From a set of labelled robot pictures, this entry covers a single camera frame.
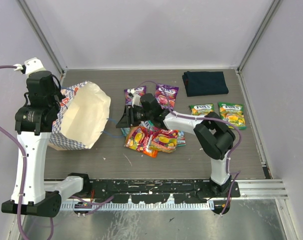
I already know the green Fox's candy packet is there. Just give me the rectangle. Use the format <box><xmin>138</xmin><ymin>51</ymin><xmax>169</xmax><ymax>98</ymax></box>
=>
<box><xmin>218</xmin><ymin>102</ymin><xmax>247</xmax><ymax>130</ymax></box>

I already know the aluminium frame post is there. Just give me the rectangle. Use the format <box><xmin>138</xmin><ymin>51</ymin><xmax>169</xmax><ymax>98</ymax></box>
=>
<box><xmin>237</xmin><ymin>0</ymin><xmax>285</xmax><ymax>73</ymax></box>
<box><xmin>16</xmin><ymin>0</ymin><xmax>66</xmax><ymax>75</ymax></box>

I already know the right aluminium frame post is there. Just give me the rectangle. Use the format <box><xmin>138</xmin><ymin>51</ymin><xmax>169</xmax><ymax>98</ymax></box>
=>
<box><xmin>237</xmin><ymin>0</ymin><xmax>285</xmax><ymax>73</ymax></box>

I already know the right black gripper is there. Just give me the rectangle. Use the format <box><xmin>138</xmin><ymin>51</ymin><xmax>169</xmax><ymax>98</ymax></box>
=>
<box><xmin>116</xmin><ymin>105</ymin><xmax>153</xmax><ymax>129</ymax></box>

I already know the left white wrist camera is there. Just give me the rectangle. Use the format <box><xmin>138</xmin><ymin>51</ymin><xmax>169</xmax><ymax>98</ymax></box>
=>
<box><xmin>24</xmin><ymin>57</ymin><xmax>46</xmax><ymax>76</ymax></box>

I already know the purple snack packet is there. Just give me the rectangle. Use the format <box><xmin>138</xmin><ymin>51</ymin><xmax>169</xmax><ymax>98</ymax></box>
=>
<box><xmin>124</xmin><ymin>86</ymin><xmax>147</xmax><ymax>106</ymax></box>

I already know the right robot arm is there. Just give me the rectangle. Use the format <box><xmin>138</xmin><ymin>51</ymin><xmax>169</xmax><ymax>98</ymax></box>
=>
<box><xmin>116</xmin><ymin>93</ymin><xmax>238</xmax><ymax>197</ymax></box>

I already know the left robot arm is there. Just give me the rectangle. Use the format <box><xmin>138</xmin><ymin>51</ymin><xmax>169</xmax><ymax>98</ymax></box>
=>
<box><xmin>1</xmin><ymin>70</ymin><xmax>92</xmax><ymax>218</ymax></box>

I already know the orange Fox's fruits packet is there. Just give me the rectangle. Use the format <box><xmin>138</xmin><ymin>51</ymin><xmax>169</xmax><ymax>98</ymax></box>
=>
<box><xmin>150</xmin><ymin>129</ymin><xmax>179</xmax><ymax>153</ymax></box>

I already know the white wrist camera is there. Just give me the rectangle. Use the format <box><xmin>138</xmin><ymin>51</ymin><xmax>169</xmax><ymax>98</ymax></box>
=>
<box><xmin>126</xmin><ymin>89</ymin><xmax>144</xmax><ymax>106</ymax></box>
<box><xmin>24</xmin><ymin>57</ymin><xmax>46</xmax><ymax>76</ymax></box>

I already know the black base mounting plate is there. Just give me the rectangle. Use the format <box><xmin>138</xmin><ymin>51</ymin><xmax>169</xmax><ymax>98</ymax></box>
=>
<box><xmin>72</xmin><ymin>179</ymin><xmax>241</xmax><ymax>204</ymax></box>

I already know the blue checkered paper bag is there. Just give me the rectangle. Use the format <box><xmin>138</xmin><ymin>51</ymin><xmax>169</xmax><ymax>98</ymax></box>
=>
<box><xmin>48</xmin><ymin>81</ymin><xmax>111</xmax><ymax>151</ymax></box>

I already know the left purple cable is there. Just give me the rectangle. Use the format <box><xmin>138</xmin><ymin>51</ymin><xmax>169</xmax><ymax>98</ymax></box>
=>
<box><xmin>0</xmin><ymin>64</ymin><xmax>55</xmax><ymax>240</ymax></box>

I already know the left aluminium frame post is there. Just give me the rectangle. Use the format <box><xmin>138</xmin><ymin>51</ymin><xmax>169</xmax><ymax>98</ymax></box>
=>
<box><xmin>16</xmin><ymin>0</ymin><xmax>66</xmax><ymax>75</ymax></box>

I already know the teal Fox's mint packet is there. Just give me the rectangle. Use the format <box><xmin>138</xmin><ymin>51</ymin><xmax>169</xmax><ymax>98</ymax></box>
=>
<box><xmin>176</xmin><ymin>131</ymin><xmax>186</xmax><ymax>147</ymax></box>

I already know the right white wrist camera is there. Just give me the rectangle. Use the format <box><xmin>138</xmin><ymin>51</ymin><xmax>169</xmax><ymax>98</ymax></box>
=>
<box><xmin>126</xmin><ymin>89</ymin><xmax>144</xmax><ymax>106</ymax></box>

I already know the folded navy cloth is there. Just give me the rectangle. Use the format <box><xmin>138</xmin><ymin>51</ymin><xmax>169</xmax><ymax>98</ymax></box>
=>
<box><xmin>182</xmin><ymin>71</ymin><xmax>229</xmax><ymax>97</ymax></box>

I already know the green snack packet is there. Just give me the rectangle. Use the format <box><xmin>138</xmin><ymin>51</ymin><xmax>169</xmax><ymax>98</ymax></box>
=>
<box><xmin>189</xmin><ymin>103</ymin><xmax>215</xmax><ymax>116</ymax></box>

